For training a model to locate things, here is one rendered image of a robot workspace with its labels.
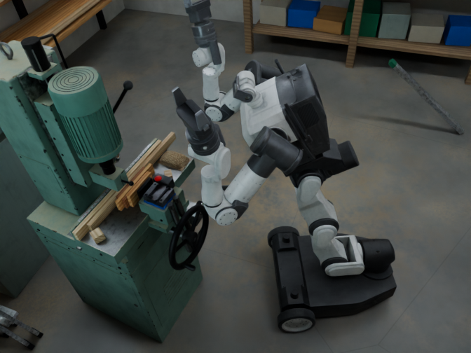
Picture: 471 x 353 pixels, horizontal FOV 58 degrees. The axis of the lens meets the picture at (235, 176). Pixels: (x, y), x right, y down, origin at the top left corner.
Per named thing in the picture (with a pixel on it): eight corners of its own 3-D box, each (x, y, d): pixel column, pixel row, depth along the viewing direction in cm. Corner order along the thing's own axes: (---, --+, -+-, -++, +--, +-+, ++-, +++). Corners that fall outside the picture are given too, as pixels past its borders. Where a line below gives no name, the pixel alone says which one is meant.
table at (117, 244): (137, 274, 163) (133, 266, 159) (77, 247, 174) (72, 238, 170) (213, 172, 199) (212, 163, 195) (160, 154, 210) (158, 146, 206)
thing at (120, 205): (121, 211, 178) (118, 202, 174) (118, 209, 179) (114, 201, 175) (154, 172, 193) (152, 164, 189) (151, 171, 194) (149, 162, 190)
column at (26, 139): (79, 218, 190) (6, 82, 138) (43, 202, 198) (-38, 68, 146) (111, 184, 204) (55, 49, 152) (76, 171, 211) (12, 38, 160)
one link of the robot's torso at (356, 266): (354, 246, 240) (357, 232, 230) (363, 277, 226) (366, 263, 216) (317, 248, 240) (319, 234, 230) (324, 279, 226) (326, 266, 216)
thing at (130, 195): (133, 207, 179) (130, 196, 174) (130, 205, 180) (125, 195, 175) (154, 183, 188) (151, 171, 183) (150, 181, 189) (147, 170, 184)
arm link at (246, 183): (224, 204, 159) (258, 160, 150) (237, 230, 150) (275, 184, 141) (200, 199, 152) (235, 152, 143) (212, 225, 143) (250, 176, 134)
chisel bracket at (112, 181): (119, 195, 173) (113, 180, 167) (93, 184, 178) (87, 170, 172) (130, 182, 178) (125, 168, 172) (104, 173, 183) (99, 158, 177)
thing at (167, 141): (93, 232, 172) (90, 225, 169) (89, 230, 172) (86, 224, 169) (176, 139, 209) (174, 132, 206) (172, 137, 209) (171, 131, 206)
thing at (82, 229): (79, 241, 169) (75, 233, 165) (76, 239, 169) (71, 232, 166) (163, 148, 204) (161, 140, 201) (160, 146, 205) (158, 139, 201)
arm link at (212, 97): (206, 68, 181) (207, 104, 196) (198, 81, 175) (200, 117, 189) (229, 72, 179) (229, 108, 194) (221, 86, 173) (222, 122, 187)
